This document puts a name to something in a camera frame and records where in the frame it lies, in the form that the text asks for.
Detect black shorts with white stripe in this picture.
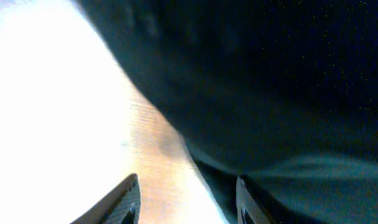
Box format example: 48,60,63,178
77,0,378,223

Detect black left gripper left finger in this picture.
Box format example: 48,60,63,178
72,174,141,224

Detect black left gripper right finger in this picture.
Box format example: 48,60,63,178
236,177,270,224

